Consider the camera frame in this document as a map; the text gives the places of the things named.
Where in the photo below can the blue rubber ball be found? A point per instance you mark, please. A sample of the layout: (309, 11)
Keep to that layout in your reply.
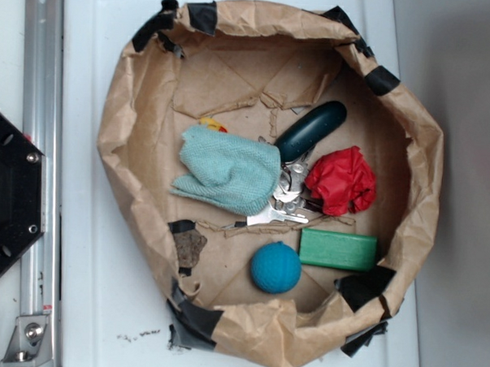
(275, 268)

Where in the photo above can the yellow orange small toy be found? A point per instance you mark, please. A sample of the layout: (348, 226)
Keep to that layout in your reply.
(212, 124)

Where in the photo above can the black hexagonal robot base plate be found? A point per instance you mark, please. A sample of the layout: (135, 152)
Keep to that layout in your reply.
(20, 194)

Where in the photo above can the crumpled red paper ball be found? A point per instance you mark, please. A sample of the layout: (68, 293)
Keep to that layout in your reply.
(343, 181)

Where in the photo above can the dark green handled can opener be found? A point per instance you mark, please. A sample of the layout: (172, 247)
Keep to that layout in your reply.
(296, 146)

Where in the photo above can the green rectangular block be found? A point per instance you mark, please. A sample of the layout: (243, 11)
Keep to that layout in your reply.
(337, 250)

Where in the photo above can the brown paper bag bin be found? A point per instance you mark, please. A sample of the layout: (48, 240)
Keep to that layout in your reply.
(250, 64)

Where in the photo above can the light blue cloth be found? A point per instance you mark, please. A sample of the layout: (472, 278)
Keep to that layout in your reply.
(230, 172)

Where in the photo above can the small brown rock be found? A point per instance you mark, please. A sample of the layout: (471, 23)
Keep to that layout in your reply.
(189, 246)

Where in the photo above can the aluminium extrusion rail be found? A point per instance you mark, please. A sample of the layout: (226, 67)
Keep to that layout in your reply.
(40, 278)

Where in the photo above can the metal corner bracket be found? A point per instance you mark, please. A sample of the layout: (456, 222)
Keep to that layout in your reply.
(30, 343)

